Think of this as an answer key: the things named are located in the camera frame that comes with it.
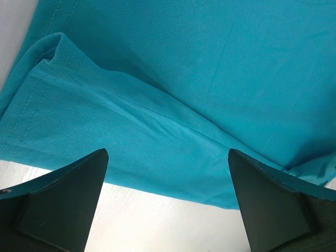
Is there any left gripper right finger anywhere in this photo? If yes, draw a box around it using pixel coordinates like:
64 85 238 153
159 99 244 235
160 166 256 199
228 149 335 252

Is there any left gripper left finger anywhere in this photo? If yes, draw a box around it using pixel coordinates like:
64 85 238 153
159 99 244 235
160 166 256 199
1 149 109 251

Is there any teal t shirt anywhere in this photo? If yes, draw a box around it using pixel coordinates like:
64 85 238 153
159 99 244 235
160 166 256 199
1 1 335 209

